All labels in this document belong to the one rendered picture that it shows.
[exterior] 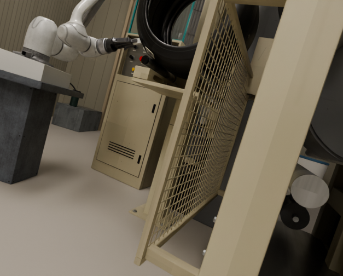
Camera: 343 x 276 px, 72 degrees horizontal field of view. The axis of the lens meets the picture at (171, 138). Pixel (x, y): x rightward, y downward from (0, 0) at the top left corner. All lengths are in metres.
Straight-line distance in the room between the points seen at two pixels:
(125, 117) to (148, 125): 0.25
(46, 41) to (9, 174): 0.84
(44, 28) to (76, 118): 2.55
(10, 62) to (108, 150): 1.00
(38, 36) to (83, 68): 3.49
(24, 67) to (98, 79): 3.46
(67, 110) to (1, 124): 2.54
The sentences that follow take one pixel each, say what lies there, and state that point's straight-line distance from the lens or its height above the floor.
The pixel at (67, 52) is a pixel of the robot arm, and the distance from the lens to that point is 1.87.
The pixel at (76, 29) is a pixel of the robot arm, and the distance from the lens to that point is 1.46.
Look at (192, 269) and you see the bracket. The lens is 0.62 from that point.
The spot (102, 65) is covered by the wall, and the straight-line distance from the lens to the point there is 5.04.
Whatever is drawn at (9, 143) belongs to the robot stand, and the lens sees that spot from 1.71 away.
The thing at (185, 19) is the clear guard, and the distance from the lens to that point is 2.12.
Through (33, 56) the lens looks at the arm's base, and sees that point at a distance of 1.71.
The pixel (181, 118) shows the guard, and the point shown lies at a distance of 0.54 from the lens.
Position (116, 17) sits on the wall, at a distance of 5.23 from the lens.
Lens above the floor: 0.67
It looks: 5 degrees down
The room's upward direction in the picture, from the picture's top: 16 degrees clockwise
